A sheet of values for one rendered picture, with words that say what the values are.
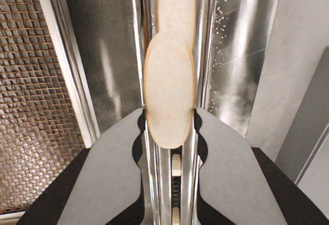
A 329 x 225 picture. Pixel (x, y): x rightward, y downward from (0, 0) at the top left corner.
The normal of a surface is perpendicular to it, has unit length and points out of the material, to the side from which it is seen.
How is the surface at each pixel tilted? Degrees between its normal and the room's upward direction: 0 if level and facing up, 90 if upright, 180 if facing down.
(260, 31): 0
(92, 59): 0
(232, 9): 0
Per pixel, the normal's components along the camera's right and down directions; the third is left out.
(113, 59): -0.04, 0.48
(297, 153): -1.00, -0.04
